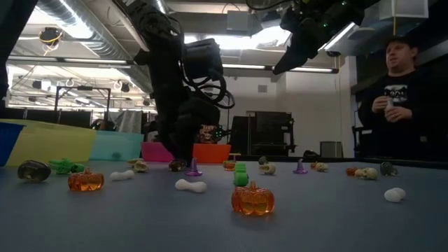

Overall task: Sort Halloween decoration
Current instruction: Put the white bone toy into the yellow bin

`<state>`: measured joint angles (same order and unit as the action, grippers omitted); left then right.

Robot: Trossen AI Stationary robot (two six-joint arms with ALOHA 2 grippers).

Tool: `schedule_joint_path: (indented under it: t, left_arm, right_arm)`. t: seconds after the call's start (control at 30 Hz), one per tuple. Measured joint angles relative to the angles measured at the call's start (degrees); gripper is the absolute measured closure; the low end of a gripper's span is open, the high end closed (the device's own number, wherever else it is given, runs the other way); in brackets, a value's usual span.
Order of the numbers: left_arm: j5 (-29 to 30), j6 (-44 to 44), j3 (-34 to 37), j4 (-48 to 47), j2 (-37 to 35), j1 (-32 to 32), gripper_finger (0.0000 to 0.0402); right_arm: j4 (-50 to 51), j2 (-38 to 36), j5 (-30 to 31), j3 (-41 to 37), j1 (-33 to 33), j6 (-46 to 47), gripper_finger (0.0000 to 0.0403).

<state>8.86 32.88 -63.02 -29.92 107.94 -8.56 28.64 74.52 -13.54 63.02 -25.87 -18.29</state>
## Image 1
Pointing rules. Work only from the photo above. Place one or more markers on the white ceiling unit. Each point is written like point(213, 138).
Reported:
point(404, 8)

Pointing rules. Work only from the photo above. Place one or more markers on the purple translucent witch hat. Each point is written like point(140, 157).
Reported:
point(193, 169)
point(300, 168)

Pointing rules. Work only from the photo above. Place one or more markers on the long ceiling light bar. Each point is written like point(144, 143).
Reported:
point(94, 61)

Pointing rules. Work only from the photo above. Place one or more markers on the large silver ventilation duct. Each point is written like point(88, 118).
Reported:
point(94, 35)

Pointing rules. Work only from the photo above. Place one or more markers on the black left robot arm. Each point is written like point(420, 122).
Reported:
point(157, 42)

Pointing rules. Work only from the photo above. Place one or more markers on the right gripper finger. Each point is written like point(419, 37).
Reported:
point(297, 56)
point(288, 54)

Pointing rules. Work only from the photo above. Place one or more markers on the gray ribbed box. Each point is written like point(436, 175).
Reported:
point(331, 149)

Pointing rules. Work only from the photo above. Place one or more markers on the black equipment rack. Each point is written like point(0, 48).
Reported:
point(276, 129)

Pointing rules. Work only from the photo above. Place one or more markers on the orange plastic bowl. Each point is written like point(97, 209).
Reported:
point(211, 154)

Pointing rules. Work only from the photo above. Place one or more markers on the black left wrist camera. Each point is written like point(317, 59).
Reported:
point(203, 59)

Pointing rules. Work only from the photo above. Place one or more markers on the person's hand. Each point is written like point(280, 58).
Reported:
point(400, 113)
point(379, 104)

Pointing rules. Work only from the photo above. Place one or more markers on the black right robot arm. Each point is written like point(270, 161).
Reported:
point(353, 10)

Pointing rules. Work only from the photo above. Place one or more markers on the pink plastic bowl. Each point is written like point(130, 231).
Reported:
point(154, 152)

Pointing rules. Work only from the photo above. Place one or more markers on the cream plastic skull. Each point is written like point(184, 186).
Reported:
point(141, 167)
point(321, 167)
point(367, 173)
point(267, 169)
point(134, 161)

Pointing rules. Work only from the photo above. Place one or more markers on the white bottle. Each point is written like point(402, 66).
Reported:
point(389, 104)

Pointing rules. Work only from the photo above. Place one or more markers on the gray hanging curtain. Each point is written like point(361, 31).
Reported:
point(127, 122)

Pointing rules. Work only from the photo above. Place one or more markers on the black ceiling spotlight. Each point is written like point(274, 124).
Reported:
point(125, 87)
point(36, 84)

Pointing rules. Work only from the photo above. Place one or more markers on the teal plastic bin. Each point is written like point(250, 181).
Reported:
point(117, 145)

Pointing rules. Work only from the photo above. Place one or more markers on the yellow plastic bin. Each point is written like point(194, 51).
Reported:
point(52, 143)

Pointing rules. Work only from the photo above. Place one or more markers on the white plastic bone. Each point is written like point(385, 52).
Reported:
point(394, 195)
point(190, 186)
point(122, 175)

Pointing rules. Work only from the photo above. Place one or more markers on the orange translucent plastic pumpkin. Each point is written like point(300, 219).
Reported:
point(350, 171)
point(86, 182)
point(252, 201)
point(229, 167)
point(313, 166)

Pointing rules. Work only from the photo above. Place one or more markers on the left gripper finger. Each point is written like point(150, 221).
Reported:
point(174, 150)
point(189, 150)

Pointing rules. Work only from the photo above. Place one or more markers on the blue plastic basket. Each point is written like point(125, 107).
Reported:
point(8, 143)

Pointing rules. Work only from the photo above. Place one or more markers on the black background robot arm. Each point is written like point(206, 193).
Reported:
point(220, 133)

